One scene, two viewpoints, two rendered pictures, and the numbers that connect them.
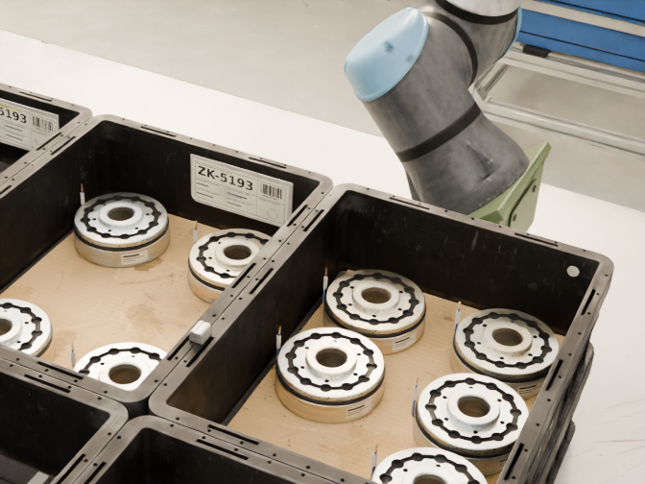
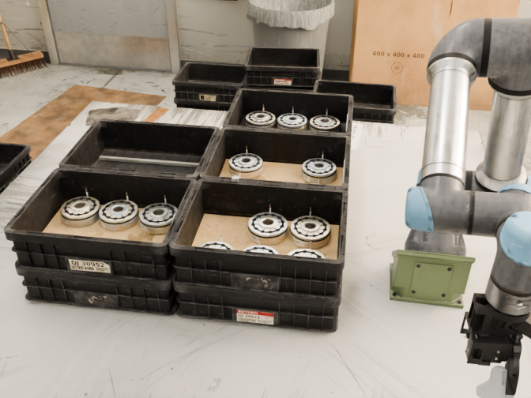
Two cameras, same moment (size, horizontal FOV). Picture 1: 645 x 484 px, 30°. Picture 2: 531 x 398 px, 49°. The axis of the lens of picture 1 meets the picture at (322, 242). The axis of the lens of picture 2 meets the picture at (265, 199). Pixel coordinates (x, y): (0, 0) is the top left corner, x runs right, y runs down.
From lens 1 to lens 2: 133 cm
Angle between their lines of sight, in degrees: 60
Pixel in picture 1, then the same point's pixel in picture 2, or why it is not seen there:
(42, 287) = (282, 168)
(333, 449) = (236, 239)
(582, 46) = not seen: outside the picture
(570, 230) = not seen: hidden behind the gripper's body
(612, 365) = (389, 346)
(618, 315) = (431, 345)
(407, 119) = not seen: hidden behind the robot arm
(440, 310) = (329, 251)
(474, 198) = (409, 245)
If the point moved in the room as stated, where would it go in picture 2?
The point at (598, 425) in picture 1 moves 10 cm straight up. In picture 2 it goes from (343, 343) to (347, 313)
